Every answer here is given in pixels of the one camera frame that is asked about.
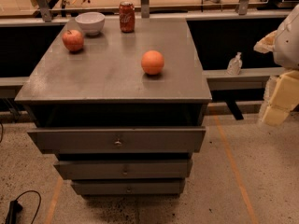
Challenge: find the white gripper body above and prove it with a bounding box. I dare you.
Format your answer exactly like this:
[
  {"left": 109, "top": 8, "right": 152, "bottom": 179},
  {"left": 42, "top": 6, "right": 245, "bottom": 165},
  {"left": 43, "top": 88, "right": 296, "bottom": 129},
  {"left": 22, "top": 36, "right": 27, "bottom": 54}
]
[{"left": 273, "top": 5, "right": 299, "bottom": 69}]

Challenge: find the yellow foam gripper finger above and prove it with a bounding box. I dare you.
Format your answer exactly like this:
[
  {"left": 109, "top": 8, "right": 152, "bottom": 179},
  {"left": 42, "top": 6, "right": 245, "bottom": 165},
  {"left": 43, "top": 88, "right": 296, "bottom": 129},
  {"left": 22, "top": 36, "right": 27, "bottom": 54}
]
[
  {"left": 253, "top": 31, "right": 277, "bottom": 54},
  {"left": 261, "top": 70, "right": 299, "bottom": 126}
]

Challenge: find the orange fruit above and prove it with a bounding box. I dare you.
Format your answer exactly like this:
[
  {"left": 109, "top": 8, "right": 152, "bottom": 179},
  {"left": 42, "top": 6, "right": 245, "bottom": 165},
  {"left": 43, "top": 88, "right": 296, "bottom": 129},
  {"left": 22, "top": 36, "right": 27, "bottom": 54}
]
[{"left": 141, "top": 50, "right": 164, "bottom": 75}]

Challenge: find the red apple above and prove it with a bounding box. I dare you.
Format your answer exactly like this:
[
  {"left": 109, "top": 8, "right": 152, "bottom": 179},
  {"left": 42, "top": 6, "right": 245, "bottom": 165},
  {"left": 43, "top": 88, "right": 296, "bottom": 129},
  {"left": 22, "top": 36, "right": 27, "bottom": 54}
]
[{"left": 62, "top": 30, "right": 84, "bottom": 52}]

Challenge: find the top grey drawer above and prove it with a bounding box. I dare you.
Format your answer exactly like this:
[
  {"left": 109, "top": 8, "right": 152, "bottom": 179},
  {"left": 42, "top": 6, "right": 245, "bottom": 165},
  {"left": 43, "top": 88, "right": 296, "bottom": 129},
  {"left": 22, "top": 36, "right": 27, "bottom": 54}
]
[{"left": 28, "top": 127, "right": 206, "bottom": 154}]

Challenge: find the grey drawer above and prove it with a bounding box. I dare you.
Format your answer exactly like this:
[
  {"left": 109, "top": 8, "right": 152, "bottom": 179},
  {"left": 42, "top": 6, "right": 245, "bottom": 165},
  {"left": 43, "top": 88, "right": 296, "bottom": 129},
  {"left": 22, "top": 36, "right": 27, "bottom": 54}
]
[
  {"left": 54, "top": 160, "right": 192, "bottom": 180},
  {"left": 71, "top": 178, "right": 185, "bottom": 195},
  {"left": 28, "top": 127, "right": 206, "bottom": 154}
]

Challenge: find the middle grey drawer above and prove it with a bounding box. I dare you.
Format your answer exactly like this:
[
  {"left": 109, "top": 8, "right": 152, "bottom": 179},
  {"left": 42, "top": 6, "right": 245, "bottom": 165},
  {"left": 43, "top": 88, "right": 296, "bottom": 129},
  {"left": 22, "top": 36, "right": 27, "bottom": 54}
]
[{"left": 54, "top": 160, "right": 192, "bottom": 180}]

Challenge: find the red cola can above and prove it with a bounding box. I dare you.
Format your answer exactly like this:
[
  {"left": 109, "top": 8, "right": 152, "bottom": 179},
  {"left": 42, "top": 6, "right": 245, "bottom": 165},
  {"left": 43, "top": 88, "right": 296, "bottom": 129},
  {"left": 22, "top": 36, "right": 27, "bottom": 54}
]
[{"left": 119, "top": 1, "right": 135, "bottom": 33}]

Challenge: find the white ceramic bowl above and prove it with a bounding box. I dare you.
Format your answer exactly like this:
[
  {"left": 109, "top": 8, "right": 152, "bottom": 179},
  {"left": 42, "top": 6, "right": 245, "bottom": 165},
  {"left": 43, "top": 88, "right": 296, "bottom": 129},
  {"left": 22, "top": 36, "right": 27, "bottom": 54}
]
[{"left": 75, "top": 12, "right": 105, "bottom": 35}]

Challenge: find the bottom grey drawer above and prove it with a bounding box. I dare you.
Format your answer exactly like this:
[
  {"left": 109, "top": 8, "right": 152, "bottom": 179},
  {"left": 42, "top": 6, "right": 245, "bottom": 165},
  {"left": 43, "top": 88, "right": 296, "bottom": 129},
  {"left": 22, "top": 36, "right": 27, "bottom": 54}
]
[{"left": 71, "top": 178, "right": 185, "bottom": 195}]

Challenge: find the grey metal rail frame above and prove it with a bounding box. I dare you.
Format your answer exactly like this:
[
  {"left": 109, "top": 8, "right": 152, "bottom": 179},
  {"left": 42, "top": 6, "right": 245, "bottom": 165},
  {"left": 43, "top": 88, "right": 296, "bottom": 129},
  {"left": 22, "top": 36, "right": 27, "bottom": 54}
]
[{"left": 0, "top": 0, "right": 299, "bottom": 28}]

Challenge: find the black power cable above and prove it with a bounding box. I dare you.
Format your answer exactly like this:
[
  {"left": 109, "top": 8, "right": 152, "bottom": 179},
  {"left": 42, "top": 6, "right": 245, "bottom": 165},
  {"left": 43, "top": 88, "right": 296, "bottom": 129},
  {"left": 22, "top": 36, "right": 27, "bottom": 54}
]
[{"left": 4, "top": 189, "right": 42, "bottom": 224}]

